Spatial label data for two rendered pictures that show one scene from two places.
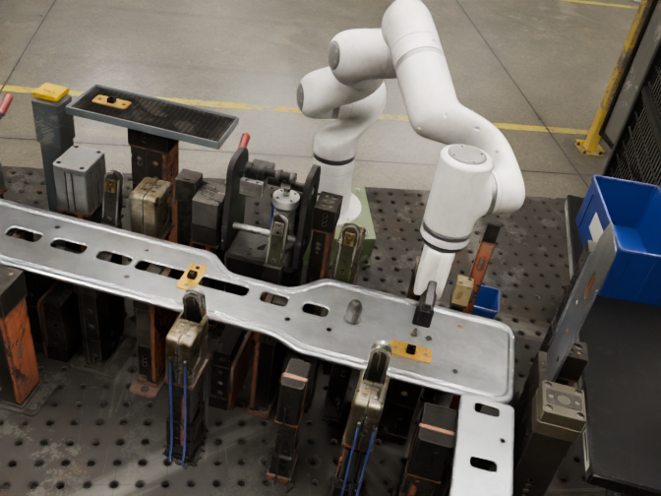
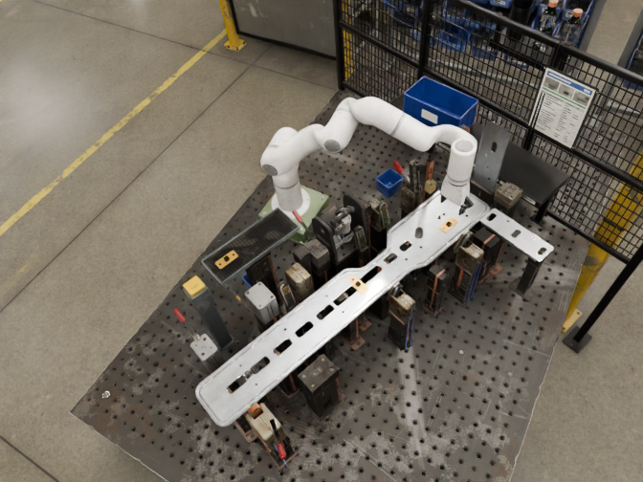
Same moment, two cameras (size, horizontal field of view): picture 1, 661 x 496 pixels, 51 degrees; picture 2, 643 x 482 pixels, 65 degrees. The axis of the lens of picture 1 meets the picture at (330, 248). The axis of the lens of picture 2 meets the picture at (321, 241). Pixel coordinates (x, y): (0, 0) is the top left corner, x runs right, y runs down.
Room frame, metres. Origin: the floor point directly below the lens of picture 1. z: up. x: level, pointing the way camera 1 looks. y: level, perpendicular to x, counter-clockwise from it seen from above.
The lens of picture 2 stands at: (0.41, 1.04, 2.68)
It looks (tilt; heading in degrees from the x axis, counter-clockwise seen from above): 53 degrees down; 318
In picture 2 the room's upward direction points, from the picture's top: 8 degrees counter-clockwise
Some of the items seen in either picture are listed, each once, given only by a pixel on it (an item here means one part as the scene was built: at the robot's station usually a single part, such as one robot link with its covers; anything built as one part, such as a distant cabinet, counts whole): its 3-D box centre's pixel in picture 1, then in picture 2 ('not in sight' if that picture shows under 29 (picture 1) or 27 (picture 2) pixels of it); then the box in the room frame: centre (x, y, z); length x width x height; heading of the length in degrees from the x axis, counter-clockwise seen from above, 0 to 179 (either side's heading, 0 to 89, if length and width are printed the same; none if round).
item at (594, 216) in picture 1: (630, 237); (439, 107); (1.36, -0.67, 1.10); 0.30 x 0.17 x 0.13; 0
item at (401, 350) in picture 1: (410, 349); (449, 224); (0.97, -0.19, 1.01); 0.08 x 0.04 x 0.01; 83
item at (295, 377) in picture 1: (289, 424); (435, 291); (0.88, 0.02, 0.84); 0.11 x 0.08 x 0.29; 173
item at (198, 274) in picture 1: (192, 275); (358, 283); (1.08, 0.27, 1.01); 0.08 x 0.04 x 0.01; 172
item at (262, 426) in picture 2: not in sight; (273, 436); (0.97, 0.88, 0.88); 0.15 x 0.11 x 0.36; 173
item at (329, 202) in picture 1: (317, 275); (362, 233); (1.27, 0.02, 0.91); 0.07 x 0.05 x 0.42; 173
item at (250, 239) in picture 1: (266, 252); (342, 247); (1.27, 0.15, 0.94); 0.18 x 0.13 x 0.49; 83
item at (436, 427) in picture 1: (421, 469); (480, 256); (0.83, -0.24, 0.84); 0.11 x 0.10 x 0.28; 173
